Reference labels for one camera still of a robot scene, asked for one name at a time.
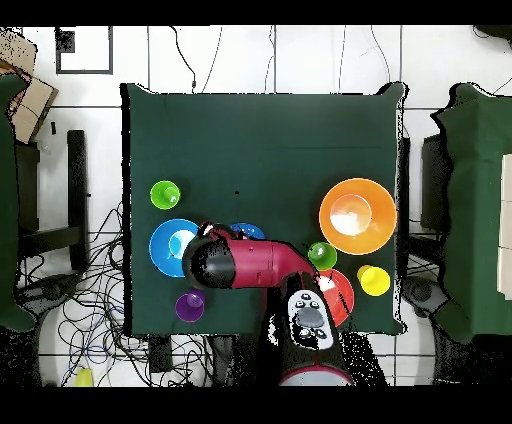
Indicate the small dark blue bowl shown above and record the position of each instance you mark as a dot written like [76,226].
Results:
[250,231]

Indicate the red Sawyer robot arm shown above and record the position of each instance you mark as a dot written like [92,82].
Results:
[256,264]

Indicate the large blue bowl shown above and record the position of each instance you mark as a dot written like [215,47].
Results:
[160,252]

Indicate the ridged green cup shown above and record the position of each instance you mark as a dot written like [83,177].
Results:
[161,194]

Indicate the purple cup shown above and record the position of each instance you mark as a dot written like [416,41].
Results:
[187,310]

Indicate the dark green tablecloth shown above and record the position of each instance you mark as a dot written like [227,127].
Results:
[260,152]

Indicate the smooth green cup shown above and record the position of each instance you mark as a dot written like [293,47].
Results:
[326,260]

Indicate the red-orange bowl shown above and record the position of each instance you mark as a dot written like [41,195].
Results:
[344,296]

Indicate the yellow cup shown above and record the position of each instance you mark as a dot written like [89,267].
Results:
[374,282]

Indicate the large yellow-orange bowl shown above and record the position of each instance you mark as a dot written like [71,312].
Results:
[384,226]

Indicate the grey black stand base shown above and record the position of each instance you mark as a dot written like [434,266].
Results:
[52,288]
[422,292]

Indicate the small yellow object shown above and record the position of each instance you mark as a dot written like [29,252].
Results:
[84,378]

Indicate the green cloth side table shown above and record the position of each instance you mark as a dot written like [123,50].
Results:
[6,200]
[476,200]

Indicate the black equipment cabinet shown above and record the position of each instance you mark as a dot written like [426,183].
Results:
[434,188]

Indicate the cardboard box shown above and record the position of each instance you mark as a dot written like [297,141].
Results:
[30,108]

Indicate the white boxes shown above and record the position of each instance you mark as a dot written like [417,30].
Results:
[507,224]

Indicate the black stand frame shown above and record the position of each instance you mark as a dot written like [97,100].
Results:
[404,200]
[76,180]

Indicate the black square floor frame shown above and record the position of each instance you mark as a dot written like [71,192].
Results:
[84,72]

